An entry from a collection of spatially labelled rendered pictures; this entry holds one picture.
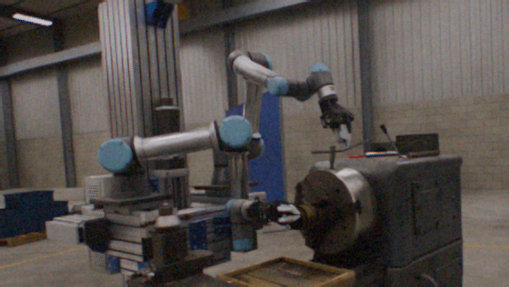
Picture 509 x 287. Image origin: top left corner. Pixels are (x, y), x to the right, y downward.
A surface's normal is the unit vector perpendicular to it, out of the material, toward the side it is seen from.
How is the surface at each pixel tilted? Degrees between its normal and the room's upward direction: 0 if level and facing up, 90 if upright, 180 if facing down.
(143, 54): 90
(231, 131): 89
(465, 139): 90
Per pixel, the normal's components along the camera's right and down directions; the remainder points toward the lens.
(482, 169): -0.47, 0.07
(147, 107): 0.81, 0.00
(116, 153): 0.06, 0.07
